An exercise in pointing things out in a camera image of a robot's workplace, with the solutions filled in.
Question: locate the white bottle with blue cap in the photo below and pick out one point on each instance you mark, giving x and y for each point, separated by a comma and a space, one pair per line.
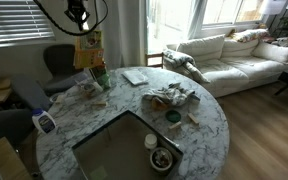
44, 121

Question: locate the folded white paper towel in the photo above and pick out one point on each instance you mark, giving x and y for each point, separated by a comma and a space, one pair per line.
135, 76

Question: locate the white sofa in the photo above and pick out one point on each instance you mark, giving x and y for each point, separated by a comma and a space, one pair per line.
244, 63

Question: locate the wooden chair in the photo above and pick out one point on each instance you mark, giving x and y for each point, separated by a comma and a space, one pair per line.
154, 59

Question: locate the green bottle with red cap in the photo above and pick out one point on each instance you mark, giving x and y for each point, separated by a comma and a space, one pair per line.
104, 81

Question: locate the dark grey chair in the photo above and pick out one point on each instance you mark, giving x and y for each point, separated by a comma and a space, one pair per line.
7, 126

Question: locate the grey upholstered armchair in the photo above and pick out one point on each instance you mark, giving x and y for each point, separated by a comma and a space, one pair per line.
34, 90

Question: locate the white window blinds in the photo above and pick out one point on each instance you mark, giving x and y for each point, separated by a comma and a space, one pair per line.
17, 21

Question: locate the yellow dog cover book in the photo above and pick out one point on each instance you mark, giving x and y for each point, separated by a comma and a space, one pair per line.
89, 50

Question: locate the green sticky note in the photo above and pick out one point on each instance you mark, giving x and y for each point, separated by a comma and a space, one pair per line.
99, 174

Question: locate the crumpled grey white cloth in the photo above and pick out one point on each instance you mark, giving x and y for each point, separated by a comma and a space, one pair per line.
170, 94

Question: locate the small white bottle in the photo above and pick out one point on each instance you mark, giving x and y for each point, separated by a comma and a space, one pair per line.
150, 141

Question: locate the light wooden block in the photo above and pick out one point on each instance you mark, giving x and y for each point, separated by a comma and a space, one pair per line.
60, 99
99, 103
193, 118
175, 125

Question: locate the small orange brown object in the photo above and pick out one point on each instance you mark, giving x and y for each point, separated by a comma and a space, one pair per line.
158, 104

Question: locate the white sheer curtain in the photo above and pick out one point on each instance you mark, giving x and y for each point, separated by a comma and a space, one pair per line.
124, 30

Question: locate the clear plastic storage container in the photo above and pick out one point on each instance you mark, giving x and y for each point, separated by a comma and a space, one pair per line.
112, 83

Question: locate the grey white throw blanket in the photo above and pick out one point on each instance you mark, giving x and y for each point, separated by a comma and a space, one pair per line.
184, 65

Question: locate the patterned sofa pillow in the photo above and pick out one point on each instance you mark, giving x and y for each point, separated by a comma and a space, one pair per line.
249, 35

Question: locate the dark green round lid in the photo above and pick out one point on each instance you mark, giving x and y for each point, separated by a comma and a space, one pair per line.
173, 116

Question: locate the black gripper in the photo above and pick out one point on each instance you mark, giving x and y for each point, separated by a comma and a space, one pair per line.
76, 6

